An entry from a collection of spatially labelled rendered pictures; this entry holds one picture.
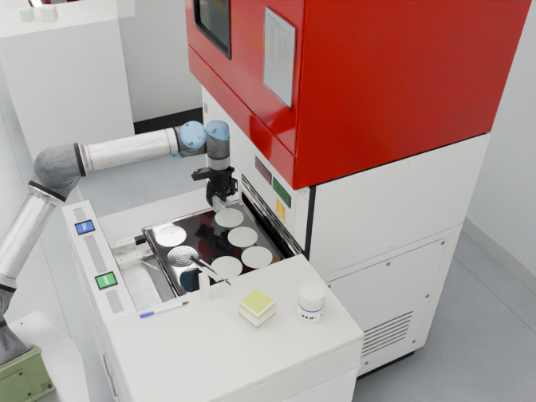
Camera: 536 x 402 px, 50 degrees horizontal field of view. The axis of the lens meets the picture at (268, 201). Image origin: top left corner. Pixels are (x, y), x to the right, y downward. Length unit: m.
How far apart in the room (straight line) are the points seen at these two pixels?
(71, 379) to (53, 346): 0.14
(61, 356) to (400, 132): 1.18
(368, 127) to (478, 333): 1.62
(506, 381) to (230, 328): 1.61
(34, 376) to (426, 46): 1.34
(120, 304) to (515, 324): 2.04
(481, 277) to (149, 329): 2.10
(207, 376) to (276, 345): 0.20
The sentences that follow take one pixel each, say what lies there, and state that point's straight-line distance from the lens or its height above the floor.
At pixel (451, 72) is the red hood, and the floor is 1.48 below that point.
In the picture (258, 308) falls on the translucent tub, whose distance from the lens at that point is 1.57.
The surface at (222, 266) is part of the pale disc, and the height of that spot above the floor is 0.90.
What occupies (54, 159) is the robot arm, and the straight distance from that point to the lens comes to 1.67.
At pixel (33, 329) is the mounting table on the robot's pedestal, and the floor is 0.82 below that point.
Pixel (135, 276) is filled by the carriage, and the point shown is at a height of 0.88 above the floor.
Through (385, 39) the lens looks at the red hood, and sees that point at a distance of 1.54.
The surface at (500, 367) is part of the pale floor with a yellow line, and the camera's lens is 2.94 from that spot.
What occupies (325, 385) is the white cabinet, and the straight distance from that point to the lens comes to 1.73.
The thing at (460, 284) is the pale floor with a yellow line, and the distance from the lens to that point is 3.22.
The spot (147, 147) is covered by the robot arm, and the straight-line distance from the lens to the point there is 1.67.
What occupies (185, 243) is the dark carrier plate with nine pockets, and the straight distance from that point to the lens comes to 1.94.
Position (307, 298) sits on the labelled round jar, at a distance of 1.56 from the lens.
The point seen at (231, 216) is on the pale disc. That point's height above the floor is 0.90.
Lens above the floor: 2.23
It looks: 39 degrees down
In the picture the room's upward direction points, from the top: 2 degrees clockwise
